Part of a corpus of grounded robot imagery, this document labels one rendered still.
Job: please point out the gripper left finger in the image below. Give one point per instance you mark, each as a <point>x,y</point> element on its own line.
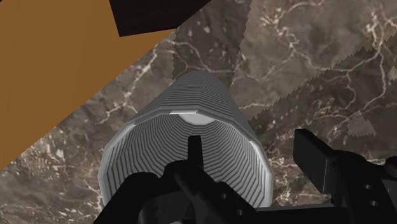
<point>189,192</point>

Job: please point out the grey ribbed cup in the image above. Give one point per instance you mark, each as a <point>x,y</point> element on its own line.
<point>198,93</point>

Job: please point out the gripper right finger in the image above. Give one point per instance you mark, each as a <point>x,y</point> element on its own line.
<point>347,180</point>

